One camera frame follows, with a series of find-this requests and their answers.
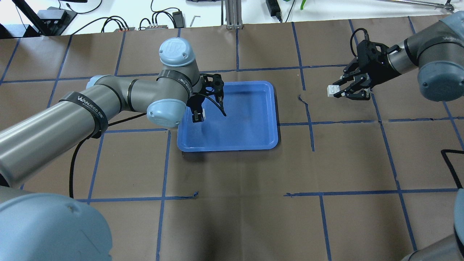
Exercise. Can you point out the blue plastic tray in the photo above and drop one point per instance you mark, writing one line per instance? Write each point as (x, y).
(250, 124)

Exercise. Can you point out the brown paper table cover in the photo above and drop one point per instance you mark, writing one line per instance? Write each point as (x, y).
(289, 174)

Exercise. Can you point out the black power adapter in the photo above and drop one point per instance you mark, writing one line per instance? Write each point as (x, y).
(274, 9)

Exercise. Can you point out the aluminium frame post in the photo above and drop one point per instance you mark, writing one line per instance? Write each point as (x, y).
(233, 14)

